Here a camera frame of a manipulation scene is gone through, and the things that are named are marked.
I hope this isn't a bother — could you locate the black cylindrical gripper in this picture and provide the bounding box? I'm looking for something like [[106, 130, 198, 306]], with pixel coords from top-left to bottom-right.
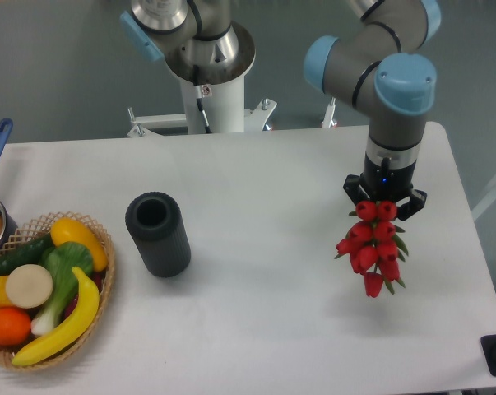
[[343, 155, 428, 221]]

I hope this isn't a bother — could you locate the red tulip bouquet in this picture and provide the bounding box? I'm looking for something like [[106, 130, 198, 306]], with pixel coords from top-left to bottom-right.
[[335, 200, 409, 298]]

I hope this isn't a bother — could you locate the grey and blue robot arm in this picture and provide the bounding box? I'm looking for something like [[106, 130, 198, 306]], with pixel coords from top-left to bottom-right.
[[120, 1, 441, 220]]

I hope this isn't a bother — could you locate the dark grey ribbed vase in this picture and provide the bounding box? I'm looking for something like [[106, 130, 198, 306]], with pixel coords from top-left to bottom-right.
[[125, 192, 191, 278]]

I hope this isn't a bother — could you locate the yellow banana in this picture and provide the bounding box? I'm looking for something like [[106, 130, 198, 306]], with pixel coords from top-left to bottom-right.
[[12, 267, 100, 367]]

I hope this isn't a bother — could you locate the green bok choy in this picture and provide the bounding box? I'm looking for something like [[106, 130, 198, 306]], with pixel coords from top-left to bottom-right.
[[31, 242, 93, 337]]

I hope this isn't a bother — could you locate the green cucumber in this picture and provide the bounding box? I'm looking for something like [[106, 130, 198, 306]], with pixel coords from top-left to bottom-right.
[[0, 233, 53, 277]]

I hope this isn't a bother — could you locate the beige round mushroom cap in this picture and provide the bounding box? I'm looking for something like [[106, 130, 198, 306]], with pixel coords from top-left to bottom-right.
[[5, 264, 53, 309]]

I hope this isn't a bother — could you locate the orange fruit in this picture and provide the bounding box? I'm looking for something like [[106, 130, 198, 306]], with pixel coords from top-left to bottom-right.
[[0, 307, 31, 346]]

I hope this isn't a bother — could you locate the woven wicker basket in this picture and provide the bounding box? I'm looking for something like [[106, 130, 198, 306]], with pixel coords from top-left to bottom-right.
[[0, 211, 115, 371]]

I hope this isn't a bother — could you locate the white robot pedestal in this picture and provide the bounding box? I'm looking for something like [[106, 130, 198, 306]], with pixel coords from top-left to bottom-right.
[[127, 21, 278, 139]]

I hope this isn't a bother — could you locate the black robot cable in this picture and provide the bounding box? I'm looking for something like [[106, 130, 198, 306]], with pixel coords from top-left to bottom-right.
[[192, 64, 214, 135]]

